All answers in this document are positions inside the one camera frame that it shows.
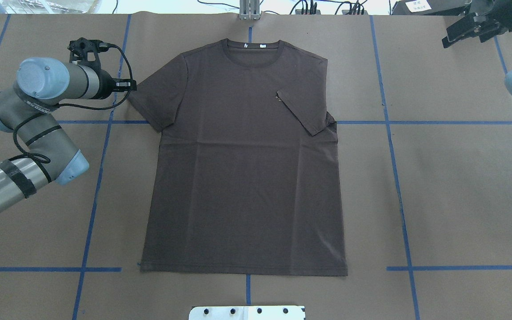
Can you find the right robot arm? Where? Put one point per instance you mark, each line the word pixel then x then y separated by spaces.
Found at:
pixel 482 19

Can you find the aluminium frame post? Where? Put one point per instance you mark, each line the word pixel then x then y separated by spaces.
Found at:
pixel 250 9

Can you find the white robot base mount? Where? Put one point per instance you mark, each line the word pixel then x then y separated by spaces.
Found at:
pixel 258 312

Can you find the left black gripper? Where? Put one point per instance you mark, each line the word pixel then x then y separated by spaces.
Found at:
pixel 105 84

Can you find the dark brown t-shirt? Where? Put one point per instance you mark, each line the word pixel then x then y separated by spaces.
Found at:
pixel 247 179

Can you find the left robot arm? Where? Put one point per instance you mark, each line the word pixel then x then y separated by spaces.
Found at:
pixel 43 85

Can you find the grey usb hub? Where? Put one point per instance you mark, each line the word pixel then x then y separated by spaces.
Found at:
pixel 355 8
pixel 305 8

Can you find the dark box with white label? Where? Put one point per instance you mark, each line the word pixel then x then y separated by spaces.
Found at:
pixel 429 7

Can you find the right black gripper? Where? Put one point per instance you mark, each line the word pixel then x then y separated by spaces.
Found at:
pixel 510 14

